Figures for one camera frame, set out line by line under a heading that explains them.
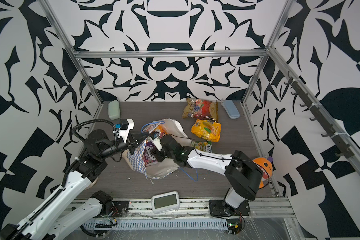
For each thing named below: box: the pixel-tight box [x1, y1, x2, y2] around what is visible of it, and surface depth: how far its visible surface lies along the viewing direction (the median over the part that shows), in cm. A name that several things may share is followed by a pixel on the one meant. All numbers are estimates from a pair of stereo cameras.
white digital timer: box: [151, 191, 180, 214], surface depth 74 cm
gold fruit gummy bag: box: [182, 98, 219, 122], surface depth 111 cm
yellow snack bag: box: [191, 118, 222, 143], surface depth 101 cm
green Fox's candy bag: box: [190, 140, 213, 153], surface depth 97 cm
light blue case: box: [221, 99, 240, 120], surface depth 116 cm
